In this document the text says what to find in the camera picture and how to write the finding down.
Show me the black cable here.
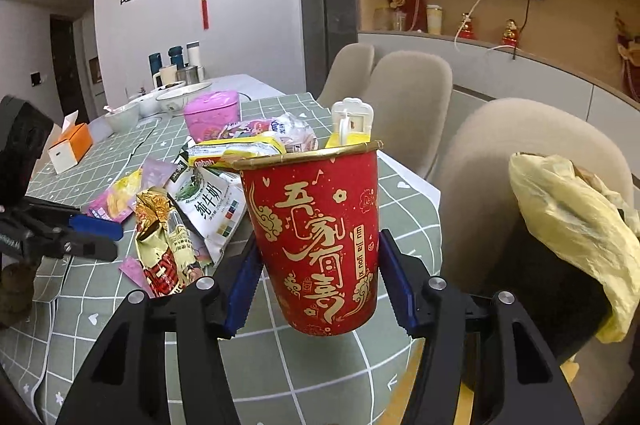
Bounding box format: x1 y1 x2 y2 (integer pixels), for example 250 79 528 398
511 0 532 62

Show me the white mug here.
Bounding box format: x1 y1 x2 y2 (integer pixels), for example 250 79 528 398
152 64 179 92

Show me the green white milk pouch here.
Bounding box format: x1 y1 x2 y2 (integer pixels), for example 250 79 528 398
167 150 247 267

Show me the yellow silver snack wrapper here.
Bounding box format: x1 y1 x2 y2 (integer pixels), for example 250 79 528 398
189 132 287 169

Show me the dark teal thermos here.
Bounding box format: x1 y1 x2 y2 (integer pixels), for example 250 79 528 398
167 46 184 78

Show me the white cabinet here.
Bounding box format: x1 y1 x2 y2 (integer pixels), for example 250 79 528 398
357 30 640 146

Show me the pink plastic container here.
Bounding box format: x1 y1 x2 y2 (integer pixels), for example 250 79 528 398
183 88 241 144

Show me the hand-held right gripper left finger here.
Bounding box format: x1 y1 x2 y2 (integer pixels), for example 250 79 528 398
55 235 263 425

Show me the gold red snack wrapper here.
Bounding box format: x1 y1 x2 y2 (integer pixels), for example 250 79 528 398
134 186 212 299

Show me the beige chair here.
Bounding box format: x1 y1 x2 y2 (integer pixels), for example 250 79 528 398
359 51 454 180
316 43 376 106
429 97 635 358

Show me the pink printed wrapper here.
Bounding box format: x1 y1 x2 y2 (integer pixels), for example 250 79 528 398
219 119 277 142

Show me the pink yellow snack wrapper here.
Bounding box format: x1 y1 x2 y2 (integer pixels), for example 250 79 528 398
81 169 144 224

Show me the red gift box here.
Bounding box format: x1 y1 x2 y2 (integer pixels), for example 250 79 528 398
400 0 429 34

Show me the red paper cup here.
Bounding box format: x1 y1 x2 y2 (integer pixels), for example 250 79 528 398
227 139 383 337

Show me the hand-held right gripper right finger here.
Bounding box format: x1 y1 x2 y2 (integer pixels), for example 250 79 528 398
377 229 586 425

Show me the white thermos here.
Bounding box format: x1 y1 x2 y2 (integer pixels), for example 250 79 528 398
187 40 201 80

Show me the orange white tissue box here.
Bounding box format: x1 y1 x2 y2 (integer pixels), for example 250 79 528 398
48 112 95 176

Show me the white crumpled wrapper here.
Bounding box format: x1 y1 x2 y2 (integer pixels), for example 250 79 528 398
239 112 319 154

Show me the light purple sachet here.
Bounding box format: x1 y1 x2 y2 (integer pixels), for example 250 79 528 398
142 157 179 192

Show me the dark door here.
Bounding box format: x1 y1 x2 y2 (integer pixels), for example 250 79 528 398
49 17 87 122

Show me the large patterned bowl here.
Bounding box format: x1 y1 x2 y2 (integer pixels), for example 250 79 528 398
154 81 214 114

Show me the red plush decoration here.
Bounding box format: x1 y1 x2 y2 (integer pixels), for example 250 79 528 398
614 11 640 102

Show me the white plastic piece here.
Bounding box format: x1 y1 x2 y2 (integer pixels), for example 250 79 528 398
330 97 376 149

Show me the white yellow tumbler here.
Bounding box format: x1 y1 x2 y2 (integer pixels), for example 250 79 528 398
426 4 444 36

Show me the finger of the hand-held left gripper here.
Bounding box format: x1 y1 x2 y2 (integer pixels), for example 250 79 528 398
22 200 124 242
30 230 119 262

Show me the small pink wrapper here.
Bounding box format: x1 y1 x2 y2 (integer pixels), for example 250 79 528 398
118 256 157 295

